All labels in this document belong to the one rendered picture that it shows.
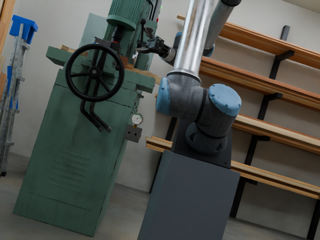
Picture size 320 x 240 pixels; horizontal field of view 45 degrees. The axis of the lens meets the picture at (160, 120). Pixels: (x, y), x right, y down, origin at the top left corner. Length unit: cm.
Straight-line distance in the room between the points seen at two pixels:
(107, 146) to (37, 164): 38
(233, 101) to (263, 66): 334
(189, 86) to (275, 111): 339
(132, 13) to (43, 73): 253
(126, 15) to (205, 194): 114
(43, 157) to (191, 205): 88
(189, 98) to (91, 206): 87
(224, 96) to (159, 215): 55
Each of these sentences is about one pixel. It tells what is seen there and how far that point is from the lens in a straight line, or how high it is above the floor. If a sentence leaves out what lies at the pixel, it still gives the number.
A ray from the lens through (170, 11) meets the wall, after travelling 478.
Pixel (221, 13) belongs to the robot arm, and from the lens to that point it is 202.
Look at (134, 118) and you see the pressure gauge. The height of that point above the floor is 66.
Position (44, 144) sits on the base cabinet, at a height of 39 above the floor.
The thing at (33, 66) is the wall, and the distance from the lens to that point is 468.
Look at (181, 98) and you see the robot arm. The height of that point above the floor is 77.
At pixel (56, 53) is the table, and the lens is 217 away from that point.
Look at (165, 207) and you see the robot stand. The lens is 160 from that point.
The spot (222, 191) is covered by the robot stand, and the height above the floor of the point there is 46.
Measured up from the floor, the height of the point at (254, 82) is 152.
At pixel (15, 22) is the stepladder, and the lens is 303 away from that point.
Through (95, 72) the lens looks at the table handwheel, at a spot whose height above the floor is 81.
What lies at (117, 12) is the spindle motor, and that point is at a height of 121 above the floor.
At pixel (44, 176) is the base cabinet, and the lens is 213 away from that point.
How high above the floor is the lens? 56
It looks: 4 degrees up
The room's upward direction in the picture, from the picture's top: 17 degrees clockwise
